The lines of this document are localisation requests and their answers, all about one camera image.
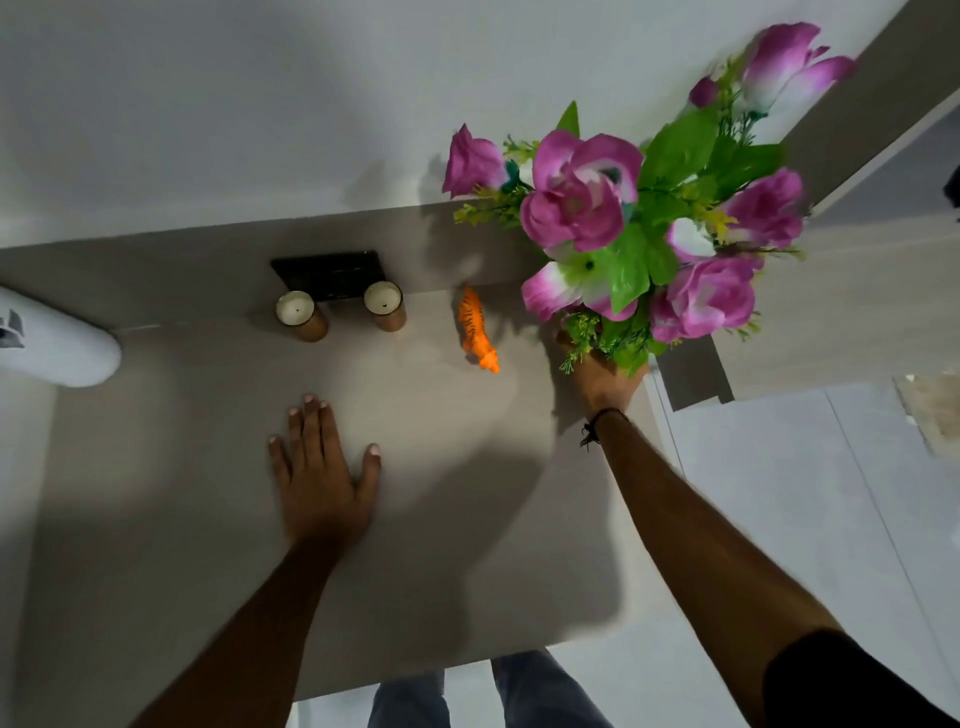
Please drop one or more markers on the white cylindrical appliance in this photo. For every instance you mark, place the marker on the white cylindrical appliance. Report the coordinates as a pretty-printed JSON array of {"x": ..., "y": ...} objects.
[{"x": 52, "y": 341}]

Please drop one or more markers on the person's left little finger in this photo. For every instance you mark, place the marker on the person's left little finger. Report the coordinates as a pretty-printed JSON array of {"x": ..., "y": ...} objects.
[{"x": 279, "y": 459}]

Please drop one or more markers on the black switch panel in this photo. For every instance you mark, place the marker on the black switch panel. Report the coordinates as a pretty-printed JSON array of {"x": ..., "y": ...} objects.
[{"x": 330, "y": 274}]

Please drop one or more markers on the orange toy tiger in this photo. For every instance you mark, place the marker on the orange toy tiger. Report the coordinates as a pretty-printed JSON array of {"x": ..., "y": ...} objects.
[{"x": 477, "y": 330}]

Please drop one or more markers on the person's left hand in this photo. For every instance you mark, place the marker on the person's left hand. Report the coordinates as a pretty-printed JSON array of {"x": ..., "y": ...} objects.
[{"x": 321, "y": 487}]

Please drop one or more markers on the pink artificial flower bouquet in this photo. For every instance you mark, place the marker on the pink artificial flower bouquet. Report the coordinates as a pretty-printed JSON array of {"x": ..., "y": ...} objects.
[{"x": 637, "y": 202}]

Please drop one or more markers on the person's left thumb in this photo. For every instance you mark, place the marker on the person's left thumb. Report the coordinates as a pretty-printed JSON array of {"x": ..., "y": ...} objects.
[{"x": 370, "y": 472}]

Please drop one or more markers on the black sleeve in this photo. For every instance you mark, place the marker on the black sleeve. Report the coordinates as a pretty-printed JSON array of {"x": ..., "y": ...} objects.
[{"x": 847, "y": 686}]

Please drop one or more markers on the person's left forearm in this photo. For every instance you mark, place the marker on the person's left forearm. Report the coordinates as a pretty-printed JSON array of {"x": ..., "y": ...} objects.
[{"x": 247, "y": 637}]

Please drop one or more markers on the person's blue jeans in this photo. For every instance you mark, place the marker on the person's blue jeans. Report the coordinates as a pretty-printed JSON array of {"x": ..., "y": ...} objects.
[{"x": 487, "y": 694}]

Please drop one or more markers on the black wrist thread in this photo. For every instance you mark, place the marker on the black wrist thread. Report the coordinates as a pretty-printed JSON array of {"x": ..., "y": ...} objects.
[{"x": 596, "y": 424}]

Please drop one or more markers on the person's right forearm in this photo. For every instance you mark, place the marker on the person's right forearm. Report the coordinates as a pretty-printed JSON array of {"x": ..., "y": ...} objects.
[{"x": 697, "y": 555}]

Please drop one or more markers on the person's left middle finger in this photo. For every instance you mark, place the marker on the person's left middle finger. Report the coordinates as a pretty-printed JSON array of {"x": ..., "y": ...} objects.
[{"x": 310, "y": 431}]

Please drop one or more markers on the person's right hand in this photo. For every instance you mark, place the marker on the person's right hand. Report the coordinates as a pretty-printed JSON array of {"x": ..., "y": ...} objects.
[{"x": 602, "y": 382}]

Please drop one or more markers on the brown candle with white wax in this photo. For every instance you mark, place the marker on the brown candle with white wax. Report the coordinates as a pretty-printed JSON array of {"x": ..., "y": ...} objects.
[
  {"x": 385, "y": 305},
  {"x": 301, "y": 316}
]

